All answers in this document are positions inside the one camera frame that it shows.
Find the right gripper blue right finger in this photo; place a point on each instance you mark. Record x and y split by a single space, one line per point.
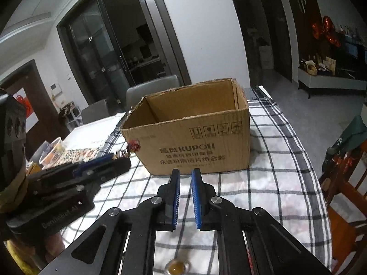
205 202

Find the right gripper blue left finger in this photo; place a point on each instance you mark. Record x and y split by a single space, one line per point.
168 212

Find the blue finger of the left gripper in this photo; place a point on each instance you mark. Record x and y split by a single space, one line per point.
106 171
82 167

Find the red candy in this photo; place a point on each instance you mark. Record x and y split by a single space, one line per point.
133 146

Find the left hand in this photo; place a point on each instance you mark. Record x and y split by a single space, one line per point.
23 253

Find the colourful patterned table mat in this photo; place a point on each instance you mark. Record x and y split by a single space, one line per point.
78 155

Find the clear snack container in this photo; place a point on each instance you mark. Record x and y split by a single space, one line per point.
48 154

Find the grey chair left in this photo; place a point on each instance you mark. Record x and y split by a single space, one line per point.
95 112

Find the grey chair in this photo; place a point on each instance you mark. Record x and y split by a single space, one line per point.
136 93
95 112

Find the amber wrapped candy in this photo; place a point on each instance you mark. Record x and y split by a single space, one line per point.
177 267

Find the brown cardboard box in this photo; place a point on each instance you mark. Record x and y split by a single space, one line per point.
204 126

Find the red white door poster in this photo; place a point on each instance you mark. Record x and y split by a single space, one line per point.
31 117

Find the checkered black white tablecloth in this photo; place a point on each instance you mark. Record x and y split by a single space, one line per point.
280 179

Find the grey chair right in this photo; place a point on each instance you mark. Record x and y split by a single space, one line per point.
136 93

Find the dark glass sliding door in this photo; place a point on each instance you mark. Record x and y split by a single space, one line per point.
94 55

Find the red wooden chair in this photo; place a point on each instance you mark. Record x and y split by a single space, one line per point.
348 239

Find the white low tv bench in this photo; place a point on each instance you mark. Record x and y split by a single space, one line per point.
329 85

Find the green cloth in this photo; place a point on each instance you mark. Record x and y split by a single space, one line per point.
353 136

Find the red foil balloons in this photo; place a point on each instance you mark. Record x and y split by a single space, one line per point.
325 30

